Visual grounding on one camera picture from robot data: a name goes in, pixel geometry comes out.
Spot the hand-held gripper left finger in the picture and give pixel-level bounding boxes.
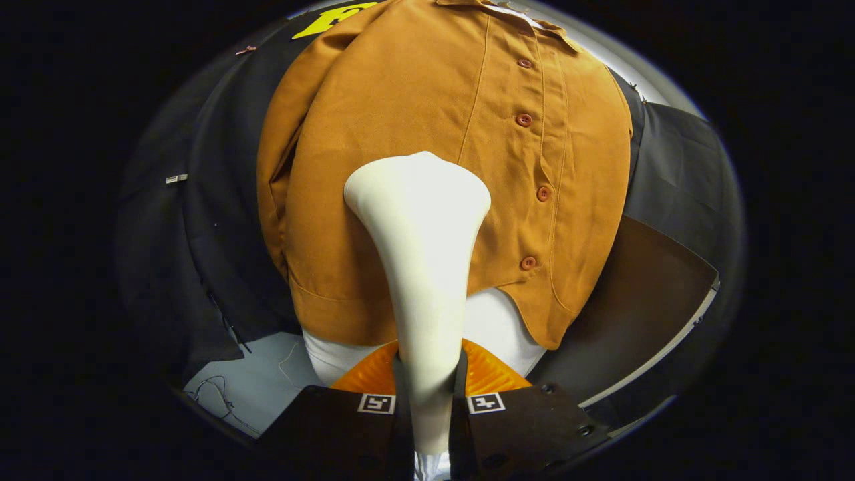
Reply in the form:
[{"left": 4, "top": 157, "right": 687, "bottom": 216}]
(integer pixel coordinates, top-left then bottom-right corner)
[{"left": 257, "top": 339, "right": 416, "bottom": 481}]

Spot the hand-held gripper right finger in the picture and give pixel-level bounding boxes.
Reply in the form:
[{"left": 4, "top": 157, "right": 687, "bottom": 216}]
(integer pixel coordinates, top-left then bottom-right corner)
[{"left": 448, "top": 338, "right": 612, "bottom": 481}]

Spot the orange button-up shirt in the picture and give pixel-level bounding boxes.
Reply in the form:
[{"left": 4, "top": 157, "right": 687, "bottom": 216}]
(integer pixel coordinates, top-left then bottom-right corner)
[{"left": 257, "top": 0, "right": 633, "bottom": 350}]

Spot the white mannequin torso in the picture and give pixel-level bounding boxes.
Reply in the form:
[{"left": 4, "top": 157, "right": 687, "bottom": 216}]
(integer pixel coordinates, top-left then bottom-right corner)
[{"left": 302, "top": 287, "right": 547, "bottom": 387}]

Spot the grey cabinet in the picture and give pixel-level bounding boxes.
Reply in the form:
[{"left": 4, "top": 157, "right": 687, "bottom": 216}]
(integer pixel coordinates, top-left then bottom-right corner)
[{"left": 528, "top": 215, "right": 721, "bottom": 428}]

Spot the black backdrop cloth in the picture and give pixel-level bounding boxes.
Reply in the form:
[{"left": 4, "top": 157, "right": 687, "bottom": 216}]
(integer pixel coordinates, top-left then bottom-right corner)
[{"left": 114, "top": 0, "right": 745, "bottom": 402}]

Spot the thin dark cord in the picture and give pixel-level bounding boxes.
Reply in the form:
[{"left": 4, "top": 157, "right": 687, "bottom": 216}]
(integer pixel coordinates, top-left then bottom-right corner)
[{"left": 190, "top": 375, "right": 242, "bottom": 419}]

